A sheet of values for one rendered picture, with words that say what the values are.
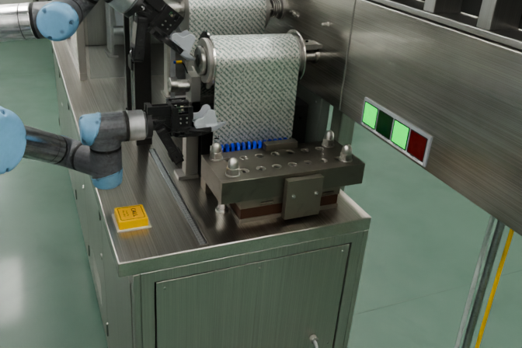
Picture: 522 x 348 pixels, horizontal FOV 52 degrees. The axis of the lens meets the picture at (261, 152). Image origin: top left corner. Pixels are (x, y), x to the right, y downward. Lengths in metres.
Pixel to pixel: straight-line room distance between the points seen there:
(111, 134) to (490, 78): 0.83
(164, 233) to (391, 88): 0.63
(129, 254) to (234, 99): 0.48
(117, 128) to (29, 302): 1.42
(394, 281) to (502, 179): 1.78
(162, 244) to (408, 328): 1.50
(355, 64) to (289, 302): 0.65
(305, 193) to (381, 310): 1.31
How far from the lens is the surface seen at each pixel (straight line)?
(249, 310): 1.46
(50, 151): 1.38
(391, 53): 1.27
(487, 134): 1.06
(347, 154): 1.43
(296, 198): 1.36
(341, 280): 1.55
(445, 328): 2.61
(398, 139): 1.25
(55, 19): 1.19
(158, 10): 1.37
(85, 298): 2.57
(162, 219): 1.38
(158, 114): 1.35
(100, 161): 1.36
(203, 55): 1.39
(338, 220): 1.42
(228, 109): 1.42
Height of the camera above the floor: 1.64
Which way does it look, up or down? 25 degrees down
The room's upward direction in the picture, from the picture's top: 5 degrees clockwise
